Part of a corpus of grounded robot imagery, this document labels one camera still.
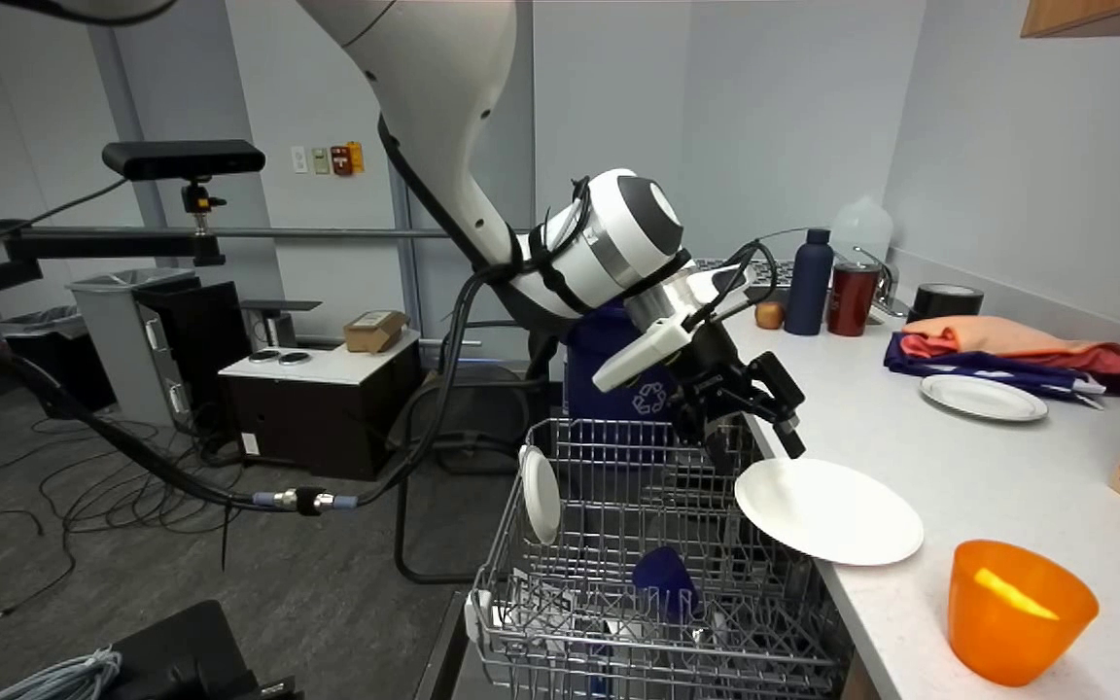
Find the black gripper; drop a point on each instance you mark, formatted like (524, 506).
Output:
(713, 376)

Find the large white plate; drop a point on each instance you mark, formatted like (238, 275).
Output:
(839, 515)

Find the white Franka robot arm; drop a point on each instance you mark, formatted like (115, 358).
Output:
(445, 93)

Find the small white plate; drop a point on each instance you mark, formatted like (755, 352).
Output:
(537, 492)
(983, 397)

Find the navy water bottle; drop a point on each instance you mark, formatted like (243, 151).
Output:
(809, 287)

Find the red tumbler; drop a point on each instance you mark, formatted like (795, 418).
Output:
(852, 301)

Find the blue recycling bin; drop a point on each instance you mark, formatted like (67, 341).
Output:
(584, 376)

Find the blue cup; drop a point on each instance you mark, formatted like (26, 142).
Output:
(667, 584)

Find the dark blue cloth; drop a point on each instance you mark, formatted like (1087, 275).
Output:
(964, 370)

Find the clear plastic bag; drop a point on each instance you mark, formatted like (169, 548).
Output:
(861, 229)

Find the black tape roll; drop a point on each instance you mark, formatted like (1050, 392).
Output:
(944, 306)

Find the orange cloth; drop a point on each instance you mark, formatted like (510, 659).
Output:
(1003, 341)

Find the black office chair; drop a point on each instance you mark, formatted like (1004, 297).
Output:
(484, 430)

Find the orange plastic cup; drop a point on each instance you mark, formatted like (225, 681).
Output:
(1014, 625)

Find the small cardboard box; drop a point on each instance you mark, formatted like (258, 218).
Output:
(374, 334)

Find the black cabinet with white top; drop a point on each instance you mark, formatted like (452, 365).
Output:
(319, 414)

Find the small black device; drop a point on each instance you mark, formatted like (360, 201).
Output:
(282, 354)

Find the small gray side table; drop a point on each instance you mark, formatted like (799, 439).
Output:
(277, 306)

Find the black computer tower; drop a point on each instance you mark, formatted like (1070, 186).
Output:
(210, 365)

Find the black robot cart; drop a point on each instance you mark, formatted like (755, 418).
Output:
(192, 654)

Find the gray computer tower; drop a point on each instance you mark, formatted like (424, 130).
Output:
(105, 338)

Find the black trash bin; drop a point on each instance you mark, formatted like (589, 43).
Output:
(61, 376)

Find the gray striped cloth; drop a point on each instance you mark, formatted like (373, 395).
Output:
(61, 677)

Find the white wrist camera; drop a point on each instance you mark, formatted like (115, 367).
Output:
(640, 354)

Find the gray wall rail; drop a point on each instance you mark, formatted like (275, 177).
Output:
(327, 235)

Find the orange fire alarm switch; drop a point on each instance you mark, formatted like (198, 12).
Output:
(349, 156)

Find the white light switch plate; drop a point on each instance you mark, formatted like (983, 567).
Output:
(303, 160)

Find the wooden wall cabinet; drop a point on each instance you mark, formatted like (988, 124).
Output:
(1106, 16)

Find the black stereo camera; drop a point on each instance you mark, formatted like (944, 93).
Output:
(175, 156)

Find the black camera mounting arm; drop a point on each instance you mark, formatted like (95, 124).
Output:
(95, 244)

